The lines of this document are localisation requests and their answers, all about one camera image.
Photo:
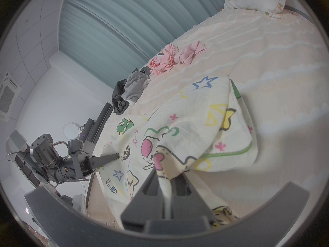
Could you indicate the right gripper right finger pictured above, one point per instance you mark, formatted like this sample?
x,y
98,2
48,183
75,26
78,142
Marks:
x,y
190,204

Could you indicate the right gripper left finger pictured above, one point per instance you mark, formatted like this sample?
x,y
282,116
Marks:
x,y
146,204

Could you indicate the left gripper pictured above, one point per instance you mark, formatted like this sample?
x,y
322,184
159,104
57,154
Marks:
x,y
77,163

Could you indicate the white printed pyjama top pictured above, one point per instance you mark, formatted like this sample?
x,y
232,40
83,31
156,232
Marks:
x,y
180,143

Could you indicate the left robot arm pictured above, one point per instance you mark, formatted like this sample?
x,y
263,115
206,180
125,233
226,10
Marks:
x,y
36,153

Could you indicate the pile of clothes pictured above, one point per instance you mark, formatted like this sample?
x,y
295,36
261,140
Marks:
x,y
128,91

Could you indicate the bed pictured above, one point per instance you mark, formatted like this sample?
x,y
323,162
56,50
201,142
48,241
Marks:
x,y
270,73

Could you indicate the dark dressing table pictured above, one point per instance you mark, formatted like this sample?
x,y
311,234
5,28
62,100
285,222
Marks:
x,y
88,127

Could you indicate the dark chest of drawers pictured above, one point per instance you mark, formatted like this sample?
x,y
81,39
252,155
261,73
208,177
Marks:
x,y
102,117

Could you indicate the round white-framed mirror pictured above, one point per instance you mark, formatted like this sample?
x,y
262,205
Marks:
x,y
70,130

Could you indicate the ceiling air conditioner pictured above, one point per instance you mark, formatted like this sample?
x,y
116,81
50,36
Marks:
x,y
7,96

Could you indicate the pink garment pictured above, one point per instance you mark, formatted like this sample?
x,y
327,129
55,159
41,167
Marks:
x,y
169,56

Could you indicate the blue-green curtain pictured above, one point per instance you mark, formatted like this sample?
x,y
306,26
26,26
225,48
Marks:
x,y
128,27

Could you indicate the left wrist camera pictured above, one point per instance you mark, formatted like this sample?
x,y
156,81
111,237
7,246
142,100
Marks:
x,y
75,146

